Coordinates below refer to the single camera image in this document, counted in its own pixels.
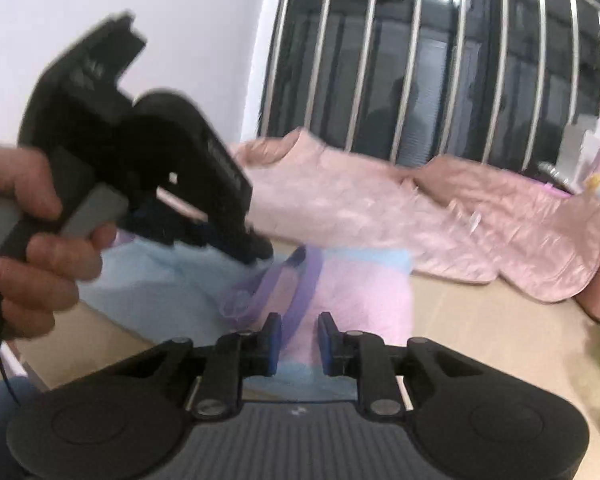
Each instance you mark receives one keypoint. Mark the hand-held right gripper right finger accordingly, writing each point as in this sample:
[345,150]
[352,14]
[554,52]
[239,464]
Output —
[325,342]

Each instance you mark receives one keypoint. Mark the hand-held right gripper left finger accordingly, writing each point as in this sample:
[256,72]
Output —
[275,342]

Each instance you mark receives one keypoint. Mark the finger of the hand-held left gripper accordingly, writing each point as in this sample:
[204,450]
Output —
[252,250]

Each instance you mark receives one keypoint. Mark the pink and blue garment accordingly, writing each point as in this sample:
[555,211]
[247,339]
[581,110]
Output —
[360,290]

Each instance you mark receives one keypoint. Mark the person's left hand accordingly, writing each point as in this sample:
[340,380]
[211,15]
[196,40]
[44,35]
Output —
[35,290]

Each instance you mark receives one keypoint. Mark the pink jacket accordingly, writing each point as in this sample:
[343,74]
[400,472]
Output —
[360,200]

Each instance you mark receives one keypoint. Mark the magenta flat mat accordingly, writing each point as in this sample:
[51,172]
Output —
[557,190]

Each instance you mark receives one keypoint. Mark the metal cylinder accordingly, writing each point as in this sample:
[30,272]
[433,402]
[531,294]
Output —
[552,172]

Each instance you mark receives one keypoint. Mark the person's leg in jeans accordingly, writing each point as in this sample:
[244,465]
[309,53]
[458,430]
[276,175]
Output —
[0,435]

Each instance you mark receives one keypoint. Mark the window with metal bars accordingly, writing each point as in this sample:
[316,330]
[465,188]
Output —
[480,60]

